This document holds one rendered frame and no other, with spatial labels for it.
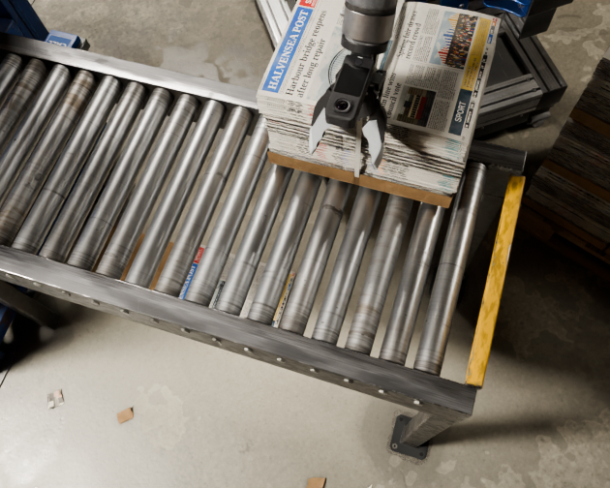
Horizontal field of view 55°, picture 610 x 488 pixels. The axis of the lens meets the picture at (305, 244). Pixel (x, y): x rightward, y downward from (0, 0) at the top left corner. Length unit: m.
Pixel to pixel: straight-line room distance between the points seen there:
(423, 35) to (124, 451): 1.47
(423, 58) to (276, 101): 0.27
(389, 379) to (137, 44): 1.93
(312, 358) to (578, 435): 1.09
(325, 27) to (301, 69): 0.10
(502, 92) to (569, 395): 0.98
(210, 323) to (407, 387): 0.38
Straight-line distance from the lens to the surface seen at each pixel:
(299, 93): 1.04
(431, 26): 1.15
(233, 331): 1.12
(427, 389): 1.09
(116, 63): 1.49
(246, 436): 1.89
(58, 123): 1.44
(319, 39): 1.12
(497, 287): 1.14
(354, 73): 0.90
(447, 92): 1.05
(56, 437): 2.07
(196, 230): 1.21
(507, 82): 2.14
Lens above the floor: 1.86
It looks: 67 degrees down
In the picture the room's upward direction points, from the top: 9 degrees counter-clockwise
